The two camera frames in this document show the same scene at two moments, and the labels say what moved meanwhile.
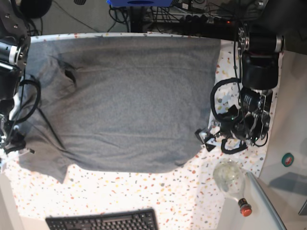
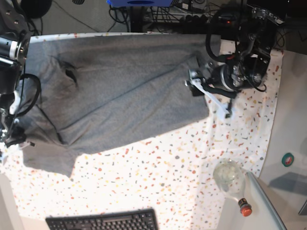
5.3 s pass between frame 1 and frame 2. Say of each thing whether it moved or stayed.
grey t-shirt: moved
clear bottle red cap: stayed
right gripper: moved
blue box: stayed
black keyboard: stayed
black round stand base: stayed
